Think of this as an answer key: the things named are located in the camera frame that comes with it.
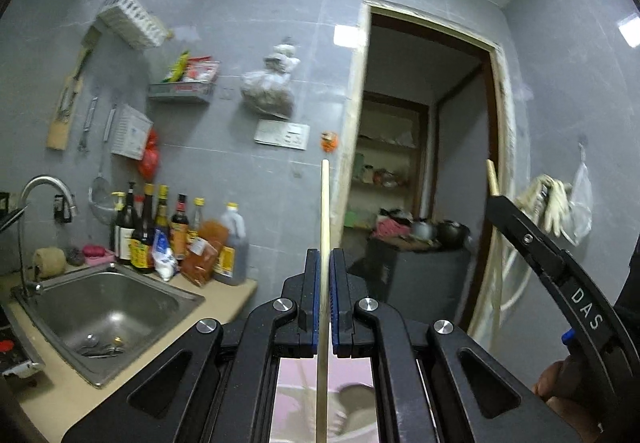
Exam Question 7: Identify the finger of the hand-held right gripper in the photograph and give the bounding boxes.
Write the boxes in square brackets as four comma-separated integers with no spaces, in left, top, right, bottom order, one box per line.
[486,193,568,284]

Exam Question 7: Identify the cream rubber gloves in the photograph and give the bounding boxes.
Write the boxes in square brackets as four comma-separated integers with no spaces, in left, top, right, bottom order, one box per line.
[517,174,571,237]

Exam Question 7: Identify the black induction cooker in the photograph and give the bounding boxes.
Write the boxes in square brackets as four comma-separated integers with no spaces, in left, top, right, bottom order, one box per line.
[0,322,46,380]

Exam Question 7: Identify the red-labelled sauce bottle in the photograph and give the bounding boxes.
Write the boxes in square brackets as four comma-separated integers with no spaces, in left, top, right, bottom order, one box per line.
[169,194,190,259]

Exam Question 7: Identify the stainless steel sink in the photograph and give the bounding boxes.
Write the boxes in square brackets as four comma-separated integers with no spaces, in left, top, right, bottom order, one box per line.
[10,262,206,389]

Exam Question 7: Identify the brown wooden chopstick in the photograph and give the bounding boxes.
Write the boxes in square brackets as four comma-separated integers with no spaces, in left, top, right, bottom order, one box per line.
[486,160,501,198]

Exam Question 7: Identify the pink floral tablecloth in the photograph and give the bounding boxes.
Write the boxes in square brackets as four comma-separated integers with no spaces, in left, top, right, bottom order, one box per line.
[277,357,374,391]

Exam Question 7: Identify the red snack packet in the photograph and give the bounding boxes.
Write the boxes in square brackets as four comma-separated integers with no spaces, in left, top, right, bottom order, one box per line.
[183,55,221,83]

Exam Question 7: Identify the tall soy sauce bottle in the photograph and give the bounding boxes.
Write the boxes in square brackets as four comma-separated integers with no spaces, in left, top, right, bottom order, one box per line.
[131,182,156,274]

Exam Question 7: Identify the white blue bag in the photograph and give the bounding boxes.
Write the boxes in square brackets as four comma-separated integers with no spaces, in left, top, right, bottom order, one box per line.
[152,228,180,280]

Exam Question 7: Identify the metal spoon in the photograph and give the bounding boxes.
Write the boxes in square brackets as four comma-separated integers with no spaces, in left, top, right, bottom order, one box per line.
[337,384,377,437]

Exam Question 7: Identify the wooden door frame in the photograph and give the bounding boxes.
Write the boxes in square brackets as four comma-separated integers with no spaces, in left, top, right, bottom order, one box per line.
[342,0,517,340]

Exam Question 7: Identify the red plastic bag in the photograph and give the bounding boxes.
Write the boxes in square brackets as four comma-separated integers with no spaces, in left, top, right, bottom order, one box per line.
[138,128,161,180]

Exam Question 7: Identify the chrome faucet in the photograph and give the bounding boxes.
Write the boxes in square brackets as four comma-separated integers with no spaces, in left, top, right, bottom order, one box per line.
[17,175,79,295]

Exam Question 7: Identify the white wall basket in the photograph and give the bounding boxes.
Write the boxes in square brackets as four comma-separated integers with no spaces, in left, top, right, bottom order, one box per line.
[97,0,174,50]

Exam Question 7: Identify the long-handled metal peeler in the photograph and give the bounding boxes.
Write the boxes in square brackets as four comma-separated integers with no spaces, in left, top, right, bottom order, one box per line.
[77,95,100,154]

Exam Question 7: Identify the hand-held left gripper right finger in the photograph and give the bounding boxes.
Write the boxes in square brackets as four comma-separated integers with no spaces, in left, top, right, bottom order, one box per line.
[330,248,597,443]

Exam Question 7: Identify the yellow pump bottle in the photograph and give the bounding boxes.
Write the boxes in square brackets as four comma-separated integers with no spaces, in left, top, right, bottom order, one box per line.
[110,191,130,265]

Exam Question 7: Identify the wooden knife rack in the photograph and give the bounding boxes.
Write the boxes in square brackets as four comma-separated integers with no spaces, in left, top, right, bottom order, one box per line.
[47,25,101,152]

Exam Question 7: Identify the yellow green snack packet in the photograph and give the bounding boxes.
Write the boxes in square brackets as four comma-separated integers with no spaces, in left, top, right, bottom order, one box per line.
[167,50,194,83]

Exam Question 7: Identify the white plastic wall box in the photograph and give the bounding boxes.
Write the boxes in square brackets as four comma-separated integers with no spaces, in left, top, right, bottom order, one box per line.
[110,102,154,160]

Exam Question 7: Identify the grey wall shelf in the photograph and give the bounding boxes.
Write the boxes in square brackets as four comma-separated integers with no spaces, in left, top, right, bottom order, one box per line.
[147,75,219,105]

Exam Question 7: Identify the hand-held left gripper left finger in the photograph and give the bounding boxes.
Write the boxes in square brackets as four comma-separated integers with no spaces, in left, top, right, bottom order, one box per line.
[61,248,321,443]

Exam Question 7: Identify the clear bag of dried goods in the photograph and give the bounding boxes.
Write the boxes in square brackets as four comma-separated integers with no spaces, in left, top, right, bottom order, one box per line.
[239,38,301,119]

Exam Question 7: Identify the silver pot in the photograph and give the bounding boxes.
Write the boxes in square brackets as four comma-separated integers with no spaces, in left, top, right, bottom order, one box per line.
[409,218,440,242]

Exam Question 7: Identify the clear yellow-capped bottle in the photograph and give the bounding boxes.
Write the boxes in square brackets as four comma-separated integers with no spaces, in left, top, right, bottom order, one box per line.
[189,196,207,245]

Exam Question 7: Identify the white hose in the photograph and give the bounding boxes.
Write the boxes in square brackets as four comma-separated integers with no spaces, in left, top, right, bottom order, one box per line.
[492,222,532,310]

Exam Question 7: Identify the tan loofah scrubber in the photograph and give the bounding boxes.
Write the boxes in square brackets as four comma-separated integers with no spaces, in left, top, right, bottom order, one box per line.
[32,246,68,279]

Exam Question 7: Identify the white mesh bag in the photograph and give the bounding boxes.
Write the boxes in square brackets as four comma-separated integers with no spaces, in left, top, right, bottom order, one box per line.
[562,160,594,247]

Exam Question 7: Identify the orange brown packet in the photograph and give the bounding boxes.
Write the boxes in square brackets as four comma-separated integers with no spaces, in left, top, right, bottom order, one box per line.
[179,218,230,288]

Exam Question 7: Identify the white plastic utensil caddy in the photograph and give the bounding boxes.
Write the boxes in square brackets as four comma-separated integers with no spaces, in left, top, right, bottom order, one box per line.
[270,380,378,443]

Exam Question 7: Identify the metal mesh strainer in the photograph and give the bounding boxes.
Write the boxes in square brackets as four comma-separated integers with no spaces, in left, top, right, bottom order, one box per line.
[88,103,119,215]

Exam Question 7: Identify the wooden shelf unit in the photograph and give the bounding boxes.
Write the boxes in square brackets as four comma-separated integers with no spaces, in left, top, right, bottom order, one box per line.
[349,92,431,235]

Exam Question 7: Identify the white wall socket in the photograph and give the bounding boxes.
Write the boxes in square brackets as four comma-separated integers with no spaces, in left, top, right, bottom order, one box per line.
[282,122,311,152]

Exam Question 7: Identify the yellow-capped dark bottle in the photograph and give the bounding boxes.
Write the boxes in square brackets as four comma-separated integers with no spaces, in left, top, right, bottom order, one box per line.
[154,184,171,244]

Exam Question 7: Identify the black pot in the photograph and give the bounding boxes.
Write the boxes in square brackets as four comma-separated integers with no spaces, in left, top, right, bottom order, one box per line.
[437,219,471,249]

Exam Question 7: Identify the grey metal cabinet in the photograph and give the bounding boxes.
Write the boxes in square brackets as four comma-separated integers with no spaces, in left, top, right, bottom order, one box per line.
[347,235,474,340]

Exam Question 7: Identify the red cloth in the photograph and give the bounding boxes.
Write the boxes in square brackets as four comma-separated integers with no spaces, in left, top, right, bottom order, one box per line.
[374,218,414,239]

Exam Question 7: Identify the pink sponge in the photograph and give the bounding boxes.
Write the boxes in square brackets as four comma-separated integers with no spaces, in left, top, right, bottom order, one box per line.
[82,244,117,266]

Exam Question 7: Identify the person's right hand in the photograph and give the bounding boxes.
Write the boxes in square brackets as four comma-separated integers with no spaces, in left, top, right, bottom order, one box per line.
[532,360,599,430]

